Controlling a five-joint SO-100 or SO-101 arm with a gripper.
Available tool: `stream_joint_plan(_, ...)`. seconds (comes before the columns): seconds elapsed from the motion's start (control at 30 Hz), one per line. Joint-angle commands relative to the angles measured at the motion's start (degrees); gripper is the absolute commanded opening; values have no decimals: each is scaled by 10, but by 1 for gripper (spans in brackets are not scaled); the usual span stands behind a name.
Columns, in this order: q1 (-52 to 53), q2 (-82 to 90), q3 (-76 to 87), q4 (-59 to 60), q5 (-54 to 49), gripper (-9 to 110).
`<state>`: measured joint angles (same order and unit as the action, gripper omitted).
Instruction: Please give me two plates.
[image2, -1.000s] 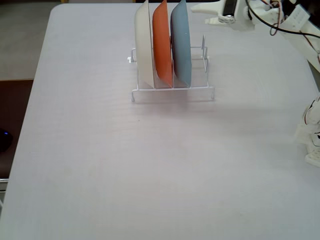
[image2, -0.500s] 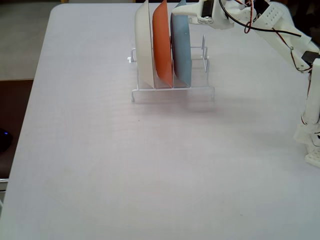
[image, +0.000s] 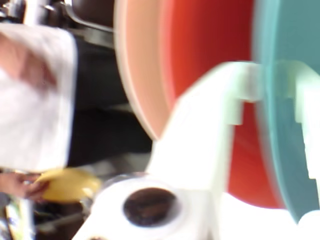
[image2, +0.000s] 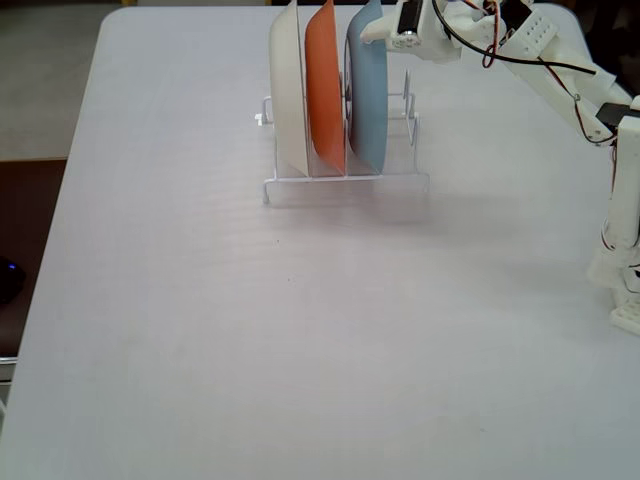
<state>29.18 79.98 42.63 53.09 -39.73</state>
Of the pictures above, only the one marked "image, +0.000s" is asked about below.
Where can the blue plastic plate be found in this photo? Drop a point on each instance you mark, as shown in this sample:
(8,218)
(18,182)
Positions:
(282,30)

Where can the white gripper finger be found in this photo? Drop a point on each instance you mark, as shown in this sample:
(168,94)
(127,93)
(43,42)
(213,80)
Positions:
(308,95)
(200,140)

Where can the orange plastic plate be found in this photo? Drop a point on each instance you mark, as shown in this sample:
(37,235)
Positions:
(207,37)

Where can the yellow plastic plate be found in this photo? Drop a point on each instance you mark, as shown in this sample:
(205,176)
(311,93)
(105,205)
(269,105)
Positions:
(72,186)

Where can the white plastic plate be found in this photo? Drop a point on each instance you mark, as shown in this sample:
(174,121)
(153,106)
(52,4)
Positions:
(140,62)

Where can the person's bare forearm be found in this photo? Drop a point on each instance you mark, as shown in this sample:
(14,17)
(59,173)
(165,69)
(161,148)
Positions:
(30,67)

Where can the person's hand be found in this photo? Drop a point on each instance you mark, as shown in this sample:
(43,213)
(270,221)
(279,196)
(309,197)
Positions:
(22,186)

